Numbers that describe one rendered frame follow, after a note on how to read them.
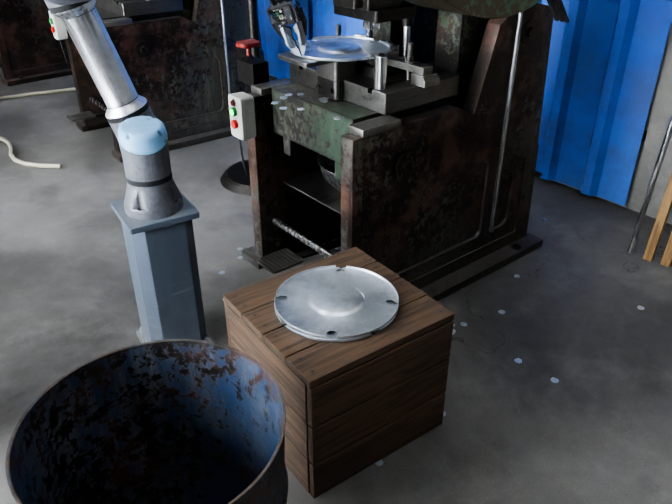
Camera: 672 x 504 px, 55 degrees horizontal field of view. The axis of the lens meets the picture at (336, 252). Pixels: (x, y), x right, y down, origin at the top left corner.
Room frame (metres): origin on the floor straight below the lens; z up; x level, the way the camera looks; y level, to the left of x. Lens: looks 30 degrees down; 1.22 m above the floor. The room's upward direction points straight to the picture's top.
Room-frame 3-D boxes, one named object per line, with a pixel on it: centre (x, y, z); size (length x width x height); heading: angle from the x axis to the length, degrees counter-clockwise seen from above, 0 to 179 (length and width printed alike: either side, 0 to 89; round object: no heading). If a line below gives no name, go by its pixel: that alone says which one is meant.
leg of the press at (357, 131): (1.87, -0.39, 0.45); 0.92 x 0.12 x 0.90; 129
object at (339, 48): (1.91, -0.01, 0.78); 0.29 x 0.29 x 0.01
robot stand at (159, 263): (1.55, 0.49, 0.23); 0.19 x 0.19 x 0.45; 31
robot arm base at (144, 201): (1.55, 0.49, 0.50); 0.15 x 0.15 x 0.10
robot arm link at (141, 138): (1.56, 0.49, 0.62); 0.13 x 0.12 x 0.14; 21
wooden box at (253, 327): (1.24, 0.00, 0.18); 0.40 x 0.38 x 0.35; 126
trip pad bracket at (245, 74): (2.08, 0.27, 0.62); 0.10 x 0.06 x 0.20; 39
